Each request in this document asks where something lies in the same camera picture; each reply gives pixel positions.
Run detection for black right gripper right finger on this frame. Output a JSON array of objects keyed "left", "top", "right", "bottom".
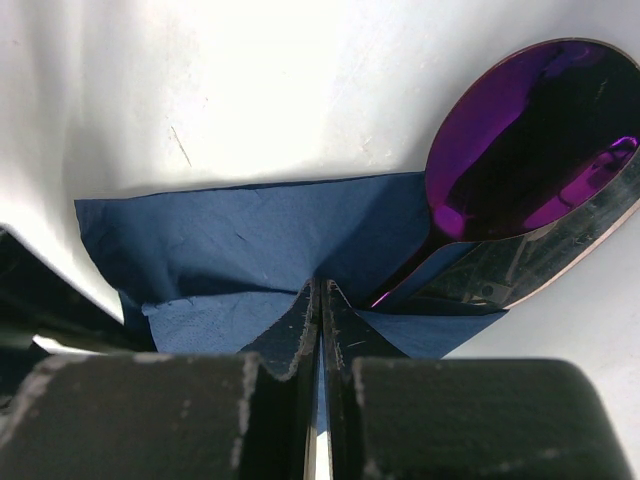
[{"left": 320, "top": 280, "right": 406, "bottom": 479}]

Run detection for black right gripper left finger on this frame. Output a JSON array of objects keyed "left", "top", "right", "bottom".
[{"left": 239, "top": 279, "right": 320, "bottom": 479}]

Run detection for dark blue paper napkin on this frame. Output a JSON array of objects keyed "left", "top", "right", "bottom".
[{"left": 73, "top": 172, "right": 510, "bottom": 436}]

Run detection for silver table knife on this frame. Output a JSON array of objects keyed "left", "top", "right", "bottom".
[{"left": 411, "top": 156, "right": 639, "bottom": 315}]

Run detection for purple metal spoon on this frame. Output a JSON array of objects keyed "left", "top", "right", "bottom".
[{"left": 365, "top": 39, "right": 639, "bottom": 309}]

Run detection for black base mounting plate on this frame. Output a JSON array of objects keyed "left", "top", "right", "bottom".
[{"left": 1, "top": 229, "right": 155, "bottom": 409}]

